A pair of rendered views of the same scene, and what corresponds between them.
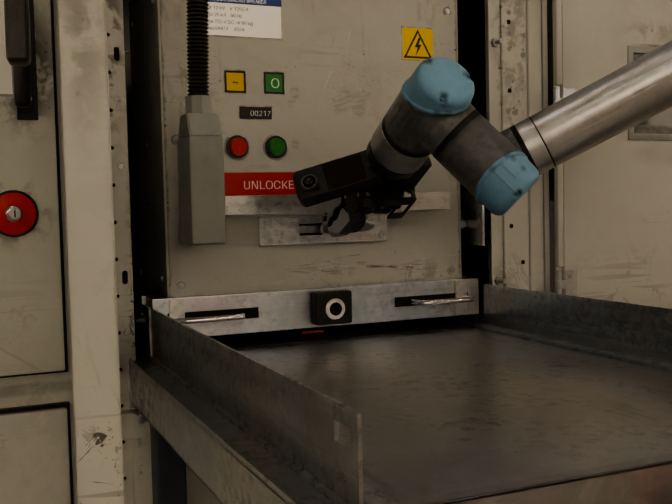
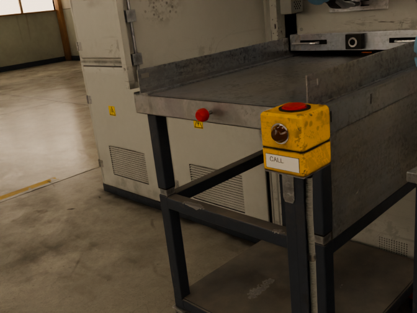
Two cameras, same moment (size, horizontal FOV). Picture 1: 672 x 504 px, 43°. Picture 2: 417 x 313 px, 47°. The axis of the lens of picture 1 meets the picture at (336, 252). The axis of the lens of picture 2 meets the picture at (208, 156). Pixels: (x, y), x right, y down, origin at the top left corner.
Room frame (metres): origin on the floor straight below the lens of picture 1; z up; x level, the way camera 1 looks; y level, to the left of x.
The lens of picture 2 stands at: (0.25, -1.33, 1.07)
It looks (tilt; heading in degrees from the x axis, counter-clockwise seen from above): 18 degrees down; 70
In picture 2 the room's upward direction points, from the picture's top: 6 degrees counter-clockwise
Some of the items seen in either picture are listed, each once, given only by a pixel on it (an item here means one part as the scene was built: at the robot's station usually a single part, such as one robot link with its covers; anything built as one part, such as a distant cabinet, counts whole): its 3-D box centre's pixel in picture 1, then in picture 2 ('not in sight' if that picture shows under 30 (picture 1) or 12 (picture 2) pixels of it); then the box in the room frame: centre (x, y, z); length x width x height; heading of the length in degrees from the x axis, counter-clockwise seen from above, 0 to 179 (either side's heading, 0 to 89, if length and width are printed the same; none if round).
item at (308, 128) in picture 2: not in sight; (295, 138); (0.64, -0.69, 0.85); 0.08 x 0.08 x 0.10; 23
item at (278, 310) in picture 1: (322, 305); (360, 40); (1.34, 0.02, 0.89); 0.54 x 0.05 x 0.06; 113
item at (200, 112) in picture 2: not in sight; (205, 113); (0.64, -0.28, 0.82); 0.04 x 0.03 x 0.03; 23
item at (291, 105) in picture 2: not in sight; (294, 109); (0.64, -0.69, 0.90); 0.04 x 0.04 x 0.02
